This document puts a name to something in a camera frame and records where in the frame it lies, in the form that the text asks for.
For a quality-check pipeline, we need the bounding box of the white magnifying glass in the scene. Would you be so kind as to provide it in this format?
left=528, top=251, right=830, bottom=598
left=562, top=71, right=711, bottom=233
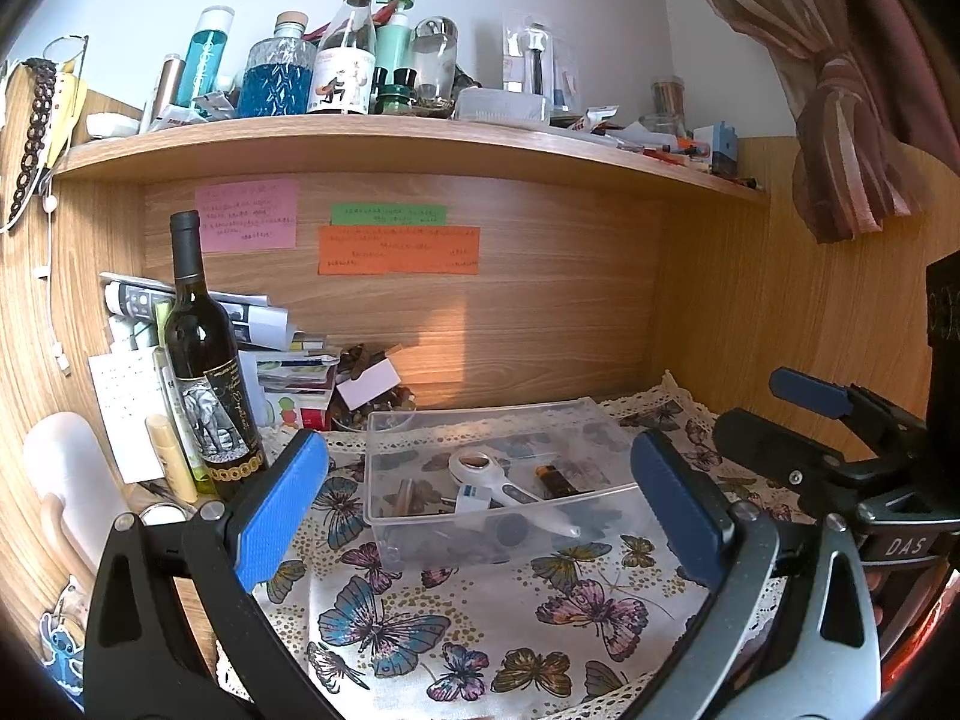
left=448, top=446, right=584, bottom=539

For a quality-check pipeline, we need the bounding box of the blue cartoon sticker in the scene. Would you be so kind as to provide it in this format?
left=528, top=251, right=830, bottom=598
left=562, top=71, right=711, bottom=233
left=37, top=577, right=95, bottom=698

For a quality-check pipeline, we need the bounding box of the blue liquid glass bottle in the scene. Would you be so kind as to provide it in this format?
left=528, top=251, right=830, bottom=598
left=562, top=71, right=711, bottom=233
left=236, top=11, right=318, bottom=119

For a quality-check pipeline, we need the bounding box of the dark beaded necklace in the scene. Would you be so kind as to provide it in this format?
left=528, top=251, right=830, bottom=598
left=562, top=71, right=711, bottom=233
left=4, top=58, right=57, bottom=230

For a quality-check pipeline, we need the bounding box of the brown striped curtain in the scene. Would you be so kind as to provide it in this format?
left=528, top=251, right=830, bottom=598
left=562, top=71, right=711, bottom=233
left=656, top=0, right=960, bottom=245

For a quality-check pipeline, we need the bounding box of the pale yellow tube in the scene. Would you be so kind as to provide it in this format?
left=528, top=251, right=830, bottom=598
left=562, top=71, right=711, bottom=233
left=146, top=415, right=198, bottom=505

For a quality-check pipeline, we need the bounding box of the white plastic cylinder bottle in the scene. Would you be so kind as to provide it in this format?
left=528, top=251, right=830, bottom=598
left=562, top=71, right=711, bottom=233
left=22, top=412, right=128, bottom=548

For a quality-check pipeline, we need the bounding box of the small glass jar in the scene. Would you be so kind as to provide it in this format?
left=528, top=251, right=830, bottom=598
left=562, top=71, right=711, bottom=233
left=641, top=77, right=689, bottom=137

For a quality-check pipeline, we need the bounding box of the butterfly print tablecloth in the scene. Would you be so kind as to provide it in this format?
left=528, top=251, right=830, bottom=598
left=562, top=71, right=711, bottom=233
left=217, top=369, right=815, bottom=720

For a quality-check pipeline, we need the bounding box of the green sticky note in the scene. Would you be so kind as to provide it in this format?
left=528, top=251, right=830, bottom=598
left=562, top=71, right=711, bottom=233
left=331, top=202, right=448, bottom=227

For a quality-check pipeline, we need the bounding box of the wooden shelf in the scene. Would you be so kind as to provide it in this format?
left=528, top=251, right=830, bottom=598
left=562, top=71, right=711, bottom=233
left=52, top=116, right=772, bottom=205

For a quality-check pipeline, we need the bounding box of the clear plastic container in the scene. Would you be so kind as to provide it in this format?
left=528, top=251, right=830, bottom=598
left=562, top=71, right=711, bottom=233
left=364, top=397, right=672, bottom=572

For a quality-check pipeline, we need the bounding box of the white handwritten paper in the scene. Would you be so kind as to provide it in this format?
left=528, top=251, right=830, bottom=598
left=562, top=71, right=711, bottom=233
left=88, top=349, right=177, bottom=482

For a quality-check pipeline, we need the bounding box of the orange sticky note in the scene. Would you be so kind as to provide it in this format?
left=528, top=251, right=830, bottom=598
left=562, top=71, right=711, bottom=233
left=317, top=226, right=481, bottom=276

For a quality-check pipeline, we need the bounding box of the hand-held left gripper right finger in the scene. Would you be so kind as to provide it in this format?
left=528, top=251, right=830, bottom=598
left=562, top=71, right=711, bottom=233
left=600, top=429, right=882, bottom=720

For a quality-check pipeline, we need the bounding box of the green pump bottle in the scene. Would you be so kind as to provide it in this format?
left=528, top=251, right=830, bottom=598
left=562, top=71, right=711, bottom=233
left=373, top=0, right=416, bottom=87

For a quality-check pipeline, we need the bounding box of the pink sticky note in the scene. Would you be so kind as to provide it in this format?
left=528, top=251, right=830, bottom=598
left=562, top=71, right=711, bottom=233
left=196, top=180, right=299, bottom=254

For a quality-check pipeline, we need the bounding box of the white rectangular box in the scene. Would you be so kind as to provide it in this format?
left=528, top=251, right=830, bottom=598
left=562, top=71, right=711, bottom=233
left=453, top=86, right=551, bottom=122

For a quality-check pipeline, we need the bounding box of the clear plastic package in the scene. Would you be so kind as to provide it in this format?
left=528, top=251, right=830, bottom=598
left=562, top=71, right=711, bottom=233
left=501, top=11, right=580, bottom=110

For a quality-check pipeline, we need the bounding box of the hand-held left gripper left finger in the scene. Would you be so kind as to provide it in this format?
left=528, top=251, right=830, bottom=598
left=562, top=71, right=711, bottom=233
left=82, top=427, right=342, bottom=720

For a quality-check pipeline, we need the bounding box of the white charging cable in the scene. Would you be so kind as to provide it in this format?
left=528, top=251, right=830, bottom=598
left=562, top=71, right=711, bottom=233
left=34, top=187, right=72, bottom=376

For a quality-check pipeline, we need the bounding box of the rolled magazine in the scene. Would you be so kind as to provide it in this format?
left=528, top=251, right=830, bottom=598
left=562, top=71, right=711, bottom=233
left=100, top=272, right=293, bottom=350

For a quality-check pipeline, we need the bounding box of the clear glass dome bottle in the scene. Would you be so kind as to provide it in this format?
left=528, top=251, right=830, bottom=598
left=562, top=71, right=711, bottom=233
left=411, top=16, right=459, bottom=106

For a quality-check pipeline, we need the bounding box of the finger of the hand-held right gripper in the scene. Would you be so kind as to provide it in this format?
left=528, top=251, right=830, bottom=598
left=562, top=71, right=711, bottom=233
left=769, top=366, right=931, bottom=466
left=712, top=409, right=863, bottom=496

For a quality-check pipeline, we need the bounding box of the dark wine bottle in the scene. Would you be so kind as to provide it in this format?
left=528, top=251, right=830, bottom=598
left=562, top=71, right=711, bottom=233
left=163, top=210, right=269, bottom=502

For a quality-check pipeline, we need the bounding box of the tall teal clear bottle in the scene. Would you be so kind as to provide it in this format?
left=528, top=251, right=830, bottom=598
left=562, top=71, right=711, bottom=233
left=178, top=6, right=235, bottom=110

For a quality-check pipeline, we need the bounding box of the stack of booklets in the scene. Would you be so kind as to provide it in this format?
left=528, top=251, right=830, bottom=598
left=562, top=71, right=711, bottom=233
left=255, top=334, right=342, bottom=432

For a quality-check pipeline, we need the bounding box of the white blank card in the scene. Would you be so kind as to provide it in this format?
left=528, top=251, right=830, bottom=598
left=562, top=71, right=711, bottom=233
left=335, top=360, right=400, bottom=412

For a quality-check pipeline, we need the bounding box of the silver metal flask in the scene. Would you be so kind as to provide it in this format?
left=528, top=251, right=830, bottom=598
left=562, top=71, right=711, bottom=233
left=150, top=54, right=187, bottom=128

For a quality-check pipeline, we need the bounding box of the bowl of brown pieces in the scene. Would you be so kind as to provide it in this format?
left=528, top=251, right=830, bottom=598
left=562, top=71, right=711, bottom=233
left=330, top=343, right=419, bottom=432

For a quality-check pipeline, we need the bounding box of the clear bottle cartoon label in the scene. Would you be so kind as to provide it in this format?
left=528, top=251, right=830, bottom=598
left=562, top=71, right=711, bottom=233
left=306, top=0, right=378, bottom=116

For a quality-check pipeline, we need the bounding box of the small blue box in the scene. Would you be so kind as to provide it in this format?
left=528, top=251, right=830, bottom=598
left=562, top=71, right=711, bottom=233
left=709, top=122, right=741, bottom=175

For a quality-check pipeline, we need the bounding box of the yellow hanging pouch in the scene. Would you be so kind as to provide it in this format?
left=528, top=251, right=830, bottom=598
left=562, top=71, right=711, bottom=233
left=45, top=71, right=87, bottom=166

